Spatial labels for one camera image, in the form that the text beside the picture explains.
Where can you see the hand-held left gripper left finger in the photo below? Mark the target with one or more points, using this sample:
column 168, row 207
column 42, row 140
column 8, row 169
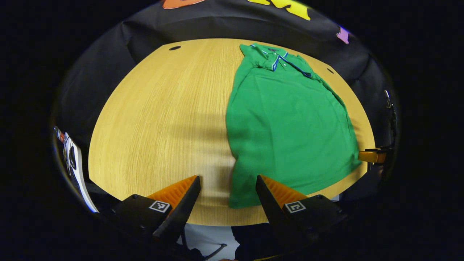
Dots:
column 179, row 214

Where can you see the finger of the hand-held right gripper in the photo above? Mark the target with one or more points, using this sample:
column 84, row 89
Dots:
column 371, row 156

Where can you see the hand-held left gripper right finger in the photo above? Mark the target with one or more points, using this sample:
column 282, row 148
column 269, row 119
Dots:
column 275, row 214

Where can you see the green polo T-shirt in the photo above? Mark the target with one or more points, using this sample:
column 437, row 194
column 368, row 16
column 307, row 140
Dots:
column 290, row 127

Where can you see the person's dark clothing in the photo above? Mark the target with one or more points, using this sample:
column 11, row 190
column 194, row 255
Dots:
column 253, row 243

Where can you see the white and black object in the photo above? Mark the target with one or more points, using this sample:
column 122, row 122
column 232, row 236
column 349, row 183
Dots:
column 74, row 166

